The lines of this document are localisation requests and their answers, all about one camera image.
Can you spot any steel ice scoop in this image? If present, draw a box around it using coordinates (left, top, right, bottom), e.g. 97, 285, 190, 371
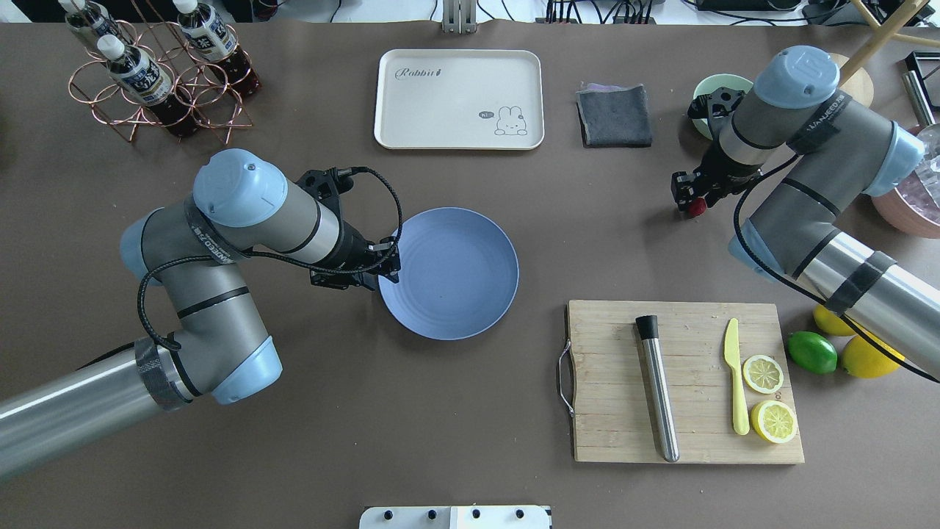
903, 71, 939, 161

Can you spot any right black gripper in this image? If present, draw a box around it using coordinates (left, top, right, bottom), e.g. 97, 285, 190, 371
670, 143, 762, 215

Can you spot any mint green bowl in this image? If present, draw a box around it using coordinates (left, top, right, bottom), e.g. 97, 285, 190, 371
686, 73, 753, 140

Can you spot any outer drink bottle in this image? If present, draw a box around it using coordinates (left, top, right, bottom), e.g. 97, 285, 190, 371
58, 0, 132, 57

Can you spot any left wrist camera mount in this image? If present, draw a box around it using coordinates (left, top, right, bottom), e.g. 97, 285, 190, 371
295, 168, 356, 220

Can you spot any thin lemon slice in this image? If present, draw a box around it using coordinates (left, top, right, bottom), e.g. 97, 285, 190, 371
742, 355, 784, 395

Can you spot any drink bottle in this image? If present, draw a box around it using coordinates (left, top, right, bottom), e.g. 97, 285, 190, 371
58, 0, 132, 57
174, 1, 261, 98
97, 35, 199, 137

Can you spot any cream rabbit tray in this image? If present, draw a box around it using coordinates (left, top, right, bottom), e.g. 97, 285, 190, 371
373, 49, 545, 151

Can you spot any top drink bottle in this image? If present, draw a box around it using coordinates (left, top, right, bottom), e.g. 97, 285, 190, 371
97, 35, 199, 137

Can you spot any grey folded cloth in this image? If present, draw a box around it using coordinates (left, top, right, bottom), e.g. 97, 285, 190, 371
576, 83, 654, 148

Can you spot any steel muddler black tip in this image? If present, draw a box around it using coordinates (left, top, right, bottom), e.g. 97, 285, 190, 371
635, 314, 681, 463

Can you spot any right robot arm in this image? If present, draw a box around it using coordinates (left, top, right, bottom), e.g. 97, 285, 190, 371
671, 45, 939, 375

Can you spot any middle drink bottle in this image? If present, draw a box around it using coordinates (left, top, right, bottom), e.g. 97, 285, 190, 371
174, 1, 261, 98

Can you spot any yellow lemon upper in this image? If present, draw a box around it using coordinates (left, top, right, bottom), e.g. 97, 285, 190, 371
812, 304, 858, 336

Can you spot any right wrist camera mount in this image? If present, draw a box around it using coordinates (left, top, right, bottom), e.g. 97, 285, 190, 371
691, 88, 746, 140

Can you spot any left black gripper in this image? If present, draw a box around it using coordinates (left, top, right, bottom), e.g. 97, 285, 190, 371
310, 223, 402, 290

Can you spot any yellow lemon lower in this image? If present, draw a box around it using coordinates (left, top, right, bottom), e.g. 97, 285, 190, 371
842, 336, 900, 378

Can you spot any pile of ice cubes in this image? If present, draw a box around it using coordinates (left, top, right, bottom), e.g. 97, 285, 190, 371
914, 140, 939, 206

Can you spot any yellow lemon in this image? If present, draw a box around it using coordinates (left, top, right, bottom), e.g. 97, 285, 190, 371
812, 304, 858, 336
842, 336, 900, 378

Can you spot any lemon half thick slice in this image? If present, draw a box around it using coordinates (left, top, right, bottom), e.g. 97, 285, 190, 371
750, 400, 797, 443

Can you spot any yellow plastic knife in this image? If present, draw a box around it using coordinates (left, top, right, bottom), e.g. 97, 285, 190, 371
723, 318, 750, 436

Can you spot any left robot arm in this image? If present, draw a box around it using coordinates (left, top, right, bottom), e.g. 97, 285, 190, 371
1, 148, 400, 480

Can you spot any green lime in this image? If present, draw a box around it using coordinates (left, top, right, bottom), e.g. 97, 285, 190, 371
786, 331, 839, 375

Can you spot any wooden cup stand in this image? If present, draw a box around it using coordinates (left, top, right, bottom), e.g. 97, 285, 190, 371
839, 1, 939, 107

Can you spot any copper wire bottle rack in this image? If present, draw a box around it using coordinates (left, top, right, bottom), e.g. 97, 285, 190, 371
61, 1, 261, 142

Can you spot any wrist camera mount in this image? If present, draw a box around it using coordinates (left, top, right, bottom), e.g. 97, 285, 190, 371
691, 88, 746, 140
295, 168, 356, 220

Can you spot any pink bowl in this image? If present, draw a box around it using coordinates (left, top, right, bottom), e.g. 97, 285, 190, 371
872, 172, 939, 239

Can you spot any black glass tray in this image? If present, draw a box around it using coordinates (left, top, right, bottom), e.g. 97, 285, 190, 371
904, 51, 939, 107

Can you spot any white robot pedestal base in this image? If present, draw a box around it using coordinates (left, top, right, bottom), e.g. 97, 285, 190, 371
358, 505, 553, 528

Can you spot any blue plate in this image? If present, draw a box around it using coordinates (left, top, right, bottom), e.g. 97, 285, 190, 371
379, 207, 519, 341

